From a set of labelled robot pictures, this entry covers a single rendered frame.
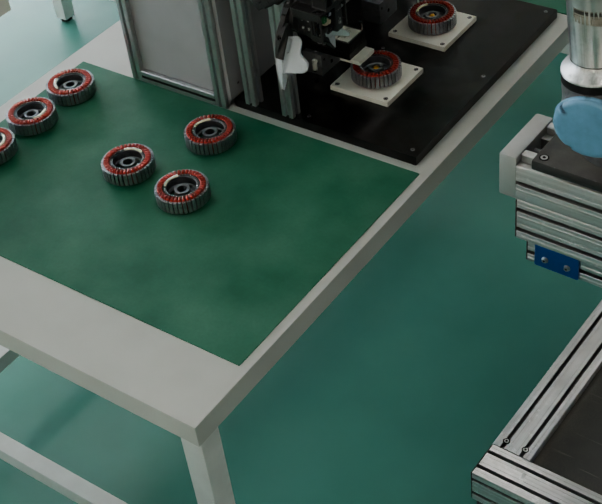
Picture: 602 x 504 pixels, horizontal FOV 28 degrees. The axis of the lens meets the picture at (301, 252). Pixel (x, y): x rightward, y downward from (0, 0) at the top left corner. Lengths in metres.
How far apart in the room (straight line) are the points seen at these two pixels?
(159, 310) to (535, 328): 1.26
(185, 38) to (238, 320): 0.77
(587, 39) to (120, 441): 1.73
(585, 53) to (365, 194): 0.78
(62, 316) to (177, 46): 0.74
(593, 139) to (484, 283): 1.53
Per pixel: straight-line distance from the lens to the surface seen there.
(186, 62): 2.76
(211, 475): 2.24
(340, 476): 2.90
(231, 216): 2.43
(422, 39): 2.84
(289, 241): 2.35
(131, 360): 2.19
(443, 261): 3.40
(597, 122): 1.82
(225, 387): 2.10
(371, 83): 2.67
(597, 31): 1.77
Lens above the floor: 2.28
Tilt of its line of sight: 41 degrees down
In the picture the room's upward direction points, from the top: 8 degrees counter-clockwise
